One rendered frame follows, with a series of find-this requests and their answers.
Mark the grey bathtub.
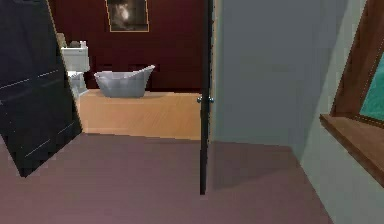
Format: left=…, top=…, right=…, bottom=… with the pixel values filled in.
left=93, top=64, right=156, bottom=99

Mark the framed dark wall picture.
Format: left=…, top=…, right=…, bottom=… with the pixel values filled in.
left=105, top=0, right=150, bottom=34

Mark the white toilet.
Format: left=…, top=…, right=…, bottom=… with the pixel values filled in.
left=60, top=40, right=91, bottom=98

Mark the black room door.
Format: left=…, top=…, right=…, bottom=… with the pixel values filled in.
left=199, top=0, right=215, bottom=196

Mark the black chest of drawers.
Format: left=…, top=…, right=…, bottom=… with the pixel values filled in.
left=0, top=0, right=84, bottom=179

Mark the brown wooden framed window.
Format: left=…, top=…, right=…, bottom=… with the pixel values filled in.
left=319, top=0, right=384, bottom=188

